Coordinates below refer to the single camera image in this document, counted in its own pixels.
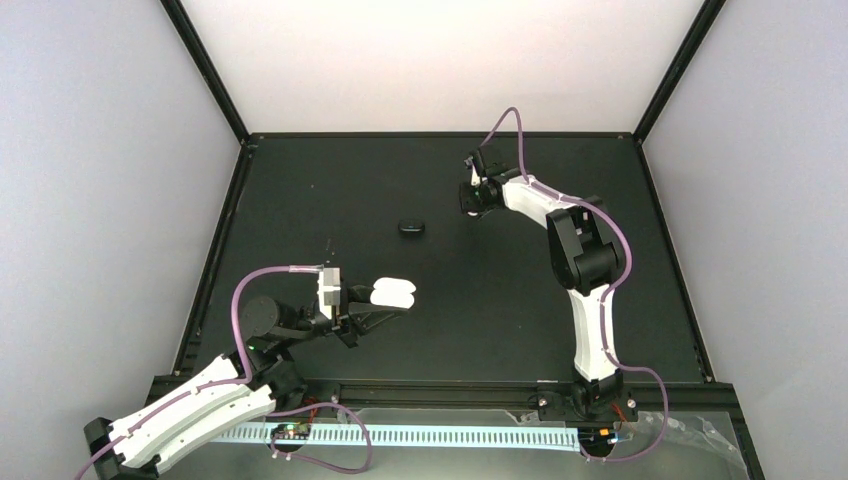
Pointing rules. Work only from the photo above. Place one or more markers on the black frame post left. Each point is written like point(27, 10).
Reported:
point(193, 43)

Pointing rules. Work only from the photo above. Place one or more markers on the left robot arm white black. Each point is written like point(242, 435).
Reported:
point(239, 387)

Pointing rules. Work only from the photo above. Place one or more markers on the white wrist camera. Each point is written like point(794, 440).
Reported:
point(476, 167)
point(329, 285)

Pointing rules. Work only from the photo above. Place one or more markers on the black frame post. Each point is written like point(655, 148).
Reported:
point(193, 43)
point(684, 55)

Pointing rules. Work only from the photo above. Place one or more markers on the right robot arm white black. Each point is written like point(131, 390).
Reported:
point(585, 256)

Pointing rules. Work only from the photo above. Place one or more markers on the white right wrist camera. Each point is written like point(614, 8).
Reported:
point(476, 167)

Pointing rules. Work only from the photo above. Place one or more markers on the black earbud charging case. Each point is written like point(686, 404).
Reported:
point(411, 228)

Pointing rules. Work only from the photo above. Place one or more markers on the white earbud charging case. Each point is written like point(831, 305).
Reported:
point(393, 292)

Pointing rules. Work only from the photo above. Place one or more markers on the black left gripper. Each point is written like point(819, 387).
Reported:
point(352, 316)

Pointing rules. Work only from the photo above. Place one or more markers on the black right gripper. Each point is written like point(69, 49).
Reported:
point(466, 204)

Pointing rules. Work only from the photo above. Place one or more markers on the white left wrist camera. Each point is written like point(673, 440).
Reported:
point(329, 285)

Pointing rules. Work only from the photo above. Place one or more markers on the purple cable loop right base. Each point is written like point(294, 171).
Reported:
point(631, 435)

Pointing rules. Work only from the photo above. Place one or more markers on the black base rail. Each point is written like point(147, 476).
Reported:
point(509, 395)

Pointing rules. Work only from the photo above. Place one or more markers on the white slotted cable duct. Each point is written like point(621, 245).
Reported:
point(421, 436)

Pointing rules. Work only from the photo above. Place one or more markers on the black frame post right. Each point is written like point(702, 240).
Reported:
point(684, 55)

